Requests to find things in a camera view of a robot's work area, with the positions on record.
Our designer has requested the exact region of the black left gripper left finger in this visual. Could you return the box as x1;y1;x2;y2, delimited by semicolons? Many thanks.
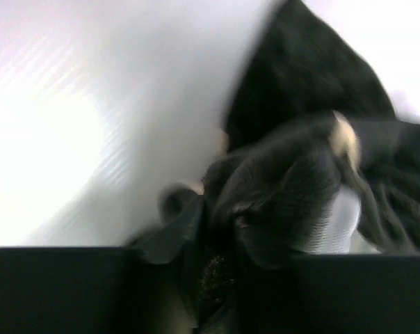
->
129;196;204;327

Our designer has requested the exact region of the black floral plush pillowcase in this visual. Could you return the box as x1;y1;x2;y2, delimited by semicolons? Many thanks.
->
157;0;420;334

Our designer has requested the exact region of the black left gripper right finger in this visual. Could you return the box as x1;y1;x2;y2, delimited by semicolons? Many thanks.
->
234;217;297;271

